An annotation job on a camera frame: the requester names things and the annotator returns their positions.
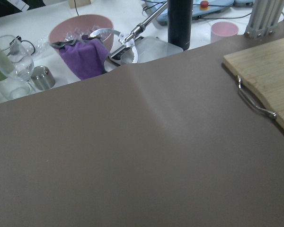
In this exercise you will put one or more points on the wooden cutting board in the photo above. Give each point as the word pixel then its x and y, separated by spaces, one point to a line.
pixel 259 72

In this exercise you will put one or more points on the small steel cup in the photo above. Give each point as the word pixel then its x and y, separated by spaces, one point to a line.
pixel 42 78

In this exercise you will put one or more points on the pink bowl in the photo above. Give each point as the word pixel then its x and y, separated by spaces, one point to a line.
pixel 76 27

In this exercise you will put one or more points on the pink cup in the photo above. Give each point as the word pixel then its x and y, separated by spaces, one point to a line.
pixel 223 29

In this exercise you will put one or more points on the wine glass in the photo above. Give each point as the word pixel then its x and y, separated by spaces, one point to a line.
pixel 20 58

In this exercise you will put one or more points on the aluminium frame post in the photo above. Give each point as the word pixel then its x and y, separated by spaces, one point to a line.
pixel 264 18

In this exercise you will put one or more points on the black water bottle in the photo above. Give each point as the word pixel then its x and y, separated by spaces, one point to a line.
pixel 179 22

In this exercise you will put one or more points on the blue teach pendant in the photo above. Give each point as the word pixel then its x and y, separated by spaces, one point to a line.
pixel 200 8

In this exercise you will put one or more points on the purple cloth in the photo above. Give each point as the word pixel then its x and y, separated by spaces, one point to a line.
pixel 85 60

